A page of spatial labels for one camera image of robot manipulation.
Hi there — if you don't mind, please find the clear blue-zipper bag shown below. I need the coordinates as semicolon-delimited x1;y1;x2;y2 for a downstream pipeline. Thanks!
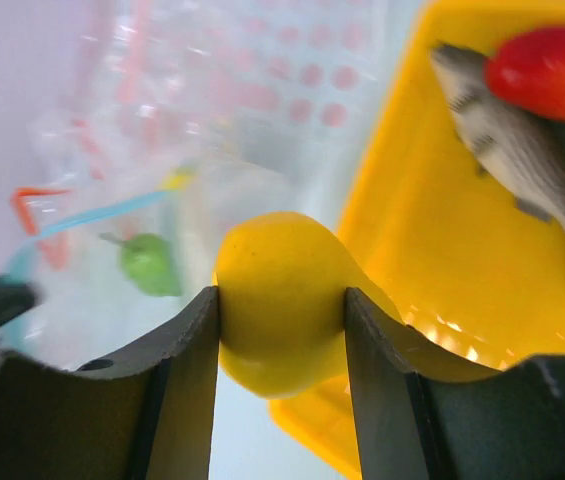
0;99;347;370

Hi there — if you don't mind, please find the yellow toy pear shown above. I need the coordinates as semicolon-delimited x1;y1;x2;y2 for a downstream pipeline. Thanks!
214;211;400;399

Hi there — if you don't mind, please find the red toy mango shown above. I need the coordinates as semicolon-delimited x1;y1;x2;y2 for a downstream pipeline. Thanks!
485;25;565;121

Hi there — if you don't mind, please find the grey toy fish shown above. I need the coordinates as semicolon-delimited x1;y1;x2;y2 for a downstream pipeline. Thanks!
429;42;565;233

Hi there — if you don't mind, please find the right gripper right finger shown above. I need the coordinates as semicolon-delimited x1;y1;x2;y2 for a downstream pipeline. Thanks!
344;288;565;479

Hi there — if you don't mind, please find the yellow plastic tray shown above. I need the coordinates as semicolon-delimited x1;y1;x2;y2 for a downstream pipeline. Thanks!
270;1;565;479

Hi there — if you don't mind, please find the red-dotted zip bag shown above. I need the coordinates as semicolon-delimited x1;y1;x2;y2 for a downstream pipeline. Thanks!
67;1;417;180

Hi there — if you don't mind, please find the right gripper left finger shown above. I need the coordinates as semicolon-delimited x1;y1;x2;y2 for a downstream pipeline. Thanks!
0;287;219;479

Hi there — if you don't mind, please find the green toy cucumber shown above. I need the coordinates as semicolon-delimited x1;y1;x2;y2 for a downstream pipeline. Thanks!
99;233;183;297

